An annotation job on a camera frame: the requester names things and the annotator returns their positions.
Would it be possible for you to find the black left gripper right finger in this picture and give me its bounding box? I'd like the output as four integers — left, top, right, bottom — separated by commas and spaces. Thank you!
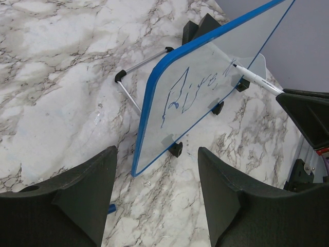
198, 147, 328, 246

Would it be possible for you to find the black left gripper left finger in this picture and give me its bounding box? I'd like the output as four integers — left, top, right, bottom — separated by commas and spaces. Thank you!
1, 146, 117, 246

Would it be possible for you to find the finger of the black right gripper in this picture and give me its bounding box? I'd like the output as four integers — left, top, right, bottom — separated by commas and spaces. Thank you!
276, 89, 328, 150

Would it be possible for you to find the blue marker cap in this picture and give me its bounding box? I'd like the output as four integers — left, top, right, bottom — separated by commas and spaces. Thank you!
107, 204, 116, 214

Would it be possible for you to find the blue white marker pen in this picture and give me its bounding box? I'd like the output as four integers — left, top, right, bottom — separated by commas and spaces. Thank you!
233, 64, 284, 96

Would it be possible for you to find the blue framed whiteboard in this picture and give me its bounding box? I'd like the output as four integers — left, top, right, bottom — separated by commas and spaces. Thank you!
131, 1, 293, 177

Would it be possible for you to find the black whiteboard stand foot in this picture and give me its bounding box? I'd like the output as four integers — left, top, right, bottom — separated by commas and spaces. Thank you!
211, 101, 224, 115
235, 78, 250, 92
168, 142, 183, 158

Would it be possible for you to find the silver whiteboard stand leg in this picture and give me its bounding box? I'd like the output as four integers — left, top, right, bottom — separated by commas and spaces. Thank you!
114, 46, 174, 116

